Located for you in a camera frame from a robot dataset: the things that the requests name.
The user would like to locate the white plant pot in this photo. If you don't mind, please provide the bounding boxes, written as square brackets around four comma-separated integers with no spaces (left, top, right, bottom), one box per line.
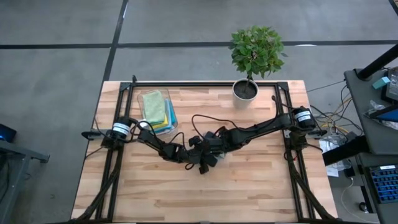
[231,77,259,110]

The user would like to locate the black diagonal pole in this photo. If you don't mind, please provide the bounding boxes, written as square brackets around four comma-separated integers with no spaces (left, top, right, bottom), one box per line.
[356,43,398,81]

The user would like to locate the small teal box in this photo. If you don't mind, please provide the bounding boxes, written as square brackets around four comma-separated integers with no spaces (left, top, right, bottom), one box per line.
[372,76,391,90]

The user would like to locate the grey metal stand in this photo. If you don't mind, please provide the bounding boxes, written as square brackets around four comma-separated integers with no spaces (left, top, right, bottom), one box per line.
[0,139,50,224]

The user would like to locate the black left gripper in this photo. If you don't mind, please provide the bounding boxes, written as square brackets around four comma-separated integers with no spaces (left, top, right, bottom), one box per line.
[183,135,219,175]

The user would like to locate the black desk support beam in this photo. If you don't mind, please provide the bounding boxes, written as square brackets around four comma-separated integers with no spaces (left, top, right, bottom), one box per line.
[322,135,371,166]

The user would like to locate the yellow microfiber towel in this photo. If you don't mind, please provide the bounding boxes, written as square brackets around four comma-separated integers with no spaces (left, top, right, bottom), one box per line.
[150,113,169,131]

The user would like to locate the clear plastic bin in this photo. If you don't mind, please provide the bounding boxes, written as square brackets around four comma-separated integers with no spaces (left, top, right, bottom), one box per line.
[136,88,179,137]

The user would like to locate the blue-lit black device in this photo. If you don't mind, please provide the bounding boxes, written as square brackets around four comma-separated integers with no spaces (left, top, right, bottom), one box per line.
[0,123,17,144]

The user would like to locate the black desktop device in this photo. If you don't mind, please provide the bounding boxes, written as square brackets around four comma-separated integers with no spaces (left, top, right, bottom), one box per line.
[385,67,398,102]

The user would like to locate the green leafy plant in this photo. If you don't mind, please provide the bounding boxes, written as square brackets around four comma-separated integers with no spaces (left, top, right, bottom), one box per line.
[229,24,289,80]

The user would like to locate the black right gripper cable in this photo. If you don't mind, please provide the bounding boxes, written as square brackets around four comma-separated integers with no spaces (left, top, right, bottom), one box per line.
[191,114,241,140]

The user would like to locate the green microfiber towel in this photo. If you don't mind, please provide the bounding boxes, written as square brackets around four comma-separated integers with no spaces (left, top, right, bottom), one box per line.
[141,90,167,125]

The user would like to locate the black aluminium table frame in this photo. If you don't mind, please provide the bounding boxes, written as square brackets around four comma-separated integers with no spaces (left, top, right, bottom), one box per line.
[70,81,341,223]

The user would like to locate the backlit keyboard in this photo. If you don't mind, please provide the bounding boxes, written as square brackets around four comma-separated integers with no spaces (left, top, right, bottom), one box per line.
[368,164,398,205]

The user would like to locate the grey side desk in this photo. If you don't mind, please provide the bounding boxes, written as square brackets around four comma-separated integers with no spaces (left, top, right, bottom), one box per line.
[343,67,398,156]

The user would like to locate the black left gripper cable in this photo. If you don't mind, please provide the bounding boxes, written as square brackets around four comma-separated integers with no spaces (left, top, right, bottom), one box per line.
[169,132,188,147]

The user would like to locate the teal fluffy microfiber towel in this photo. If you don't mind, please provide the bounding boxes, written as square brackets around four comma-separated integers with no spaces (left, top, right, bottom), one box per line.
[154,99,178,134]

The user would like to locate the yellow cable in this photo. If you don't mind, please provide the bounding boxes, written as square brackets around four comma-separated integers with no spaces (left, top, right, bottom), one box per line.
[320,98,354,134]

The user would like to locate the white papers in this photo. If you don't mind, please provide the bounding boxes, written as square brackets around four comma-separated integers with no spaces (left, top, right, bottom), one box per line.
[318,132,354,178]

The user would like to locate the dark blue tablet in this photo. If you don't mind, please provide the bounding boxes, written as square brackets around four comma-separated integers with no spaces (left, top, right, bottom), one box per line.
[368,105,398,124]

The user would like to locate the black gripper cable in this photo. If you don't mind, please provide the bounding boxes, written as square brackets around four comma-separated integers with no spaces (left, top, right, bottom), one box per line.
[191,114,241,140]
[169,132,188,147]

